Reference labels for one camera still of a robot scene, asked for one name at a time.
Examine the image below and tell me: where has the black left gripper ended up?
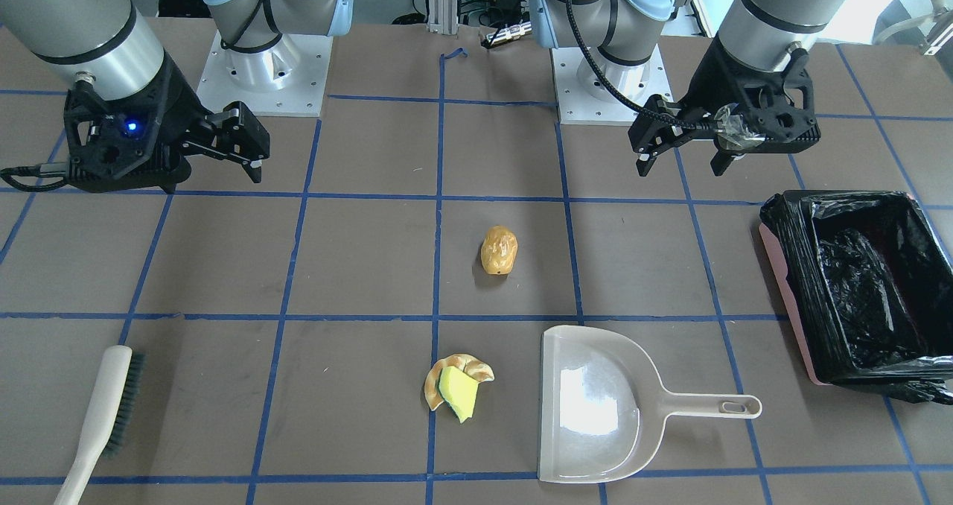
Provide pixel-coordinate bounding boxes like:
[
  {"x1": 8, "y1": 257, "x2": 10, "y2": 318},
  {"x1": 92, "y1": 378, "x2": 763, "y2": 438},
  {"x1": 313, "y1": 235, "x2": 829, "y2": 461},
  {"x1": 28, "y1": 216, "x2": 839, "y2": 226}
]
[{"x1": 628, "y1": 37, "x2": 821, "y2": 178}]

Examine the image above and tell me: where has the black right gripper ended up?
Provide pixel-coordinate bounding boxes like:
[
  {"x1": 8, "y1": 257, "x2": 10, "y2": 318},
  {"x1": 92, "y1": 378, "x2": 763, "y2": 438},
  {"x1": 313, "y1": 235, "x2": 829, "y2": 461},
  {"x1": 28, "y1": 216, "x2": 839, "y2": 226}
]
[{"x1": 63, "y1": 54, "x2": 271, "y2": 195}]

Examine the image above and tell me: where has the brown toy potato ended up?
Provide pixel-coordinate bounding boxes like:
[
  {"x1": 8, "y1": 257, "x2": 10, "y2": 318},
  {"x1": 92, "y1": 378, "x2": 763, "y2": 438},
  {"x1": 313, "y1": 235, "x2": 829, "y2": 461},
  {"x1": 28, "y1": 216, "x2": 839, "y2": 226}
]
[{"x1": 479, "y1": 226, "x2": 520, "y2": 276}]

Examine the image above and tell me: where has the beige hand brush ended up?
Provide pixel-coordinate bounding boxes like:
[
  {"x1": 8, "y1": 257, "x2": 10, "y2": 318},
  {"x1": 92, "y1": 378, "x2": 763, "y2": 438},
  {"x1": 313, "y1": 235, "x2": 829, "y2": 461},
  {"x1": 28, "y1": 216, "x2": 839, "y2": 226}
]
[{"x1": 54, "y1": 345, "x2": 145, "y2": 504}]

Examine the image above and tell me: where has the beige plastic dustpan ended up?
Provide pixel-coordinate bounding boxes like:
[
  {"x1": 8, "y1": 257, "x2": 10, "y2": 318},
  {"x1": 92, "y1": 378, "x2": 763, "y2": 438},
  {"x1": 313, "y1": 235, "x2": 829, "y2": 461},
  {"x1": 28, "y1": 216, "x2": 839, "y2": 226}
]
[{"x1": 537, "y1": 325, "x2": 763, "y2": 484}]

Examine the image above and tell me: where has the toy croissant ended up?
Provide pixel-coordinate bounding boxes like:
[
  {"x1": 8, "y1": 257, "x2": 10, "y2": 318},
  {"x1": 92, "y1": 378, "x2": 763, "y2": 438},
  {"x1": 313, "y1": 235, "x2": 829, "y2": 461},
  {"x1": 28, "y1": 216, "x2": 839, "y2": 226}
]
[{"x1": 424, "y1": 353, "x2": 496, "y2": 412}]

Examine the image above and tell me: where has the yellow green sponge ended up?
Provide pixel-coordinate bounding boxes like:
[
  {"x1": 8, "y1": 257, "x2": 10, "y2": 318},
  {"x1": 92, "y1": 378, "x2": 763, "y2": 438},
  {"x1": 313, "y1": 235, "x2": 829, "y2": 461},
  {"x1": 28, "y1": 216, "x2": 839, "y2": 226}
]
[{"x1": 438, "y1": 366, "x2": 479, "y2": 424}]

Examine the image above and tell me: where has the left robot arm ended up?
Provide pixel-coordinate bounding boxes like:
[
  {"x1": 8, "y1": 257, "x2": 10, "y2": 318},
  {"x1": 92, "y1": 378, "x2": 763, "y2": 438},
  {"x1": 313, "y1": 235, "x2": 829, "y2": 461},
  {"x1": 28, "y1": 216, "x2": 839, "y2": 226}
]
[{"x1": 528, "y1": 0, "x2": 845, "y2": 177}]

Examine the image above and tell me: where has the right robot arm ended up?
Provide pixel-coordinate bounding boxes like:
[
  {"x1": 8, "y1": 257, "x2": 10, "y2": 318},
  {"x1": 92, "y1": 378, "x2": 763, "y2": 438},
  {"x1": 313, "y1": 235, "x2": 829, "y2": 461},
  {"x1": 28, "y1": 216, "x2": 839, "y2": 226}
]
[{"x1": 2, "y1": 0, "x2": 354, "y2": 195}]

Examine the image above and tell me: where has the pink bin with black bag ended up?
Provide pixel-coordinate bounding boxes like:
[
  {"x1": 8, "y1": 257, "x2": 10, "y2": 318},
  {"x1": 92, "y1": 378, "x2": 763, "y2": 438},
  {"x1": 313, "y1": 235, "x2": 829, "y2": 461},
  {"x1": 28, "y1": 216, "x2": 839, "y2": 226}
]
[{"x1": 759, "y1": 190, "x2": 952, "y2": 404}]

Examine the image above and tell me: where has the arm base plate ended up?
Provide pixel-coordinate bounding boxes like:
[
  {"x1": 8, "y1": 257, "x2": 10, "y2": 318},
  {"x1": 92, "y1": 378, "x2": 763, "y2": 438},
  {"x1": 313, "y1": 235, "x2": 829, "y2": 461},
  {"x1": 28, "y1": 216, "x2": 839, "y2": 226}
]
[
  {"x1": 549, "y1": 43, "x2": 680, "y2": 127},
  {"x1": 195, "y1": 34, "x2": 336, "y2": 118}
]

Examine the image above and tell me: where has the black braided cable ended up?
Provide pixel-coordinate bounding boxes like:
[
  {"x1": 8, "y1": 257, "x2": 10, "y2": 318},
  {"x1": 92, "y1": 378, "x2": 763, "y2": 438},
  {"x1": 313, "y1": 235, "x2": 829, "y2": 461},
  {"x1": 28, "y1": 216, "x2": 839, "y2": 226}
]
[{"x1": 564, "y1": 0, "x2": 715, "y2": 130}]

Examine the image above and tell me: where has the aluminium profile post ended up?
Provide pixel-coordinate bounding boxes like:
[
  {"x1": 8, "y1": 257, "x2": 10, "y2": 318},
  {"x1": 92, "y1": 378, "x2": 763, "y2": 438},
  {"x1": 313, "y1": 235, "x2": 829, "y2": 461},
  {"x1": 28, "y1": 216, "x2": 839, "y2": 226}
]
[{"x1": 426, "y1": 0, "x2": 459, "y2": 36}]

